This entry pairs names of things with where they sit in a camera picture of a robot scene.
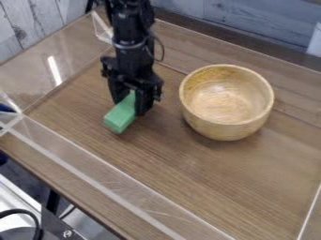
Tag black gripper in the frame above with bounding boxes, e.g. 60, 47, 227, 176
100, 41, 163, 116

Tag green rectangular block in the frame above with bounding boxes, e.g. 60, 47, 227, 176
102, 92, 135, 133

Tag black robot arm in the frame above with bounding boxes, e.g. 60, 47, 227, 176
100, 0, 163, 116

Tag light wooden bowl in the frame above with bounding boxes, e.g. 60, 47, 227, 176
179, 64, 274, 142

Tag blue object at left edge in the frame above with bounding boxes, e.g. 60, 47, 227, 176
0, 103, 15, 113

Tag black table leg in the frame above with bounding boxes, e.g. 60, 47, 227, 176
46, 190, 60, 215

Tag clear acrylic corner bracket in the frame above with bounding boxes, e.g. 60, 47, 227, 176
90, 11, 112, 44

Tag clear acrylic barrier wall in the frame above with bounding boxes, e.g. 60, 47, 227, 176
0, 13, 321, 240

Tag black metal bracket with screw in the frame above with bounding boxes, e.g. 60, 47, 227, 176
38, 207, 86, 240

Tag black cable loop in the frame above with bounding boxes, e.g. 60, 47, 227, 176
0, 208, 44, 240

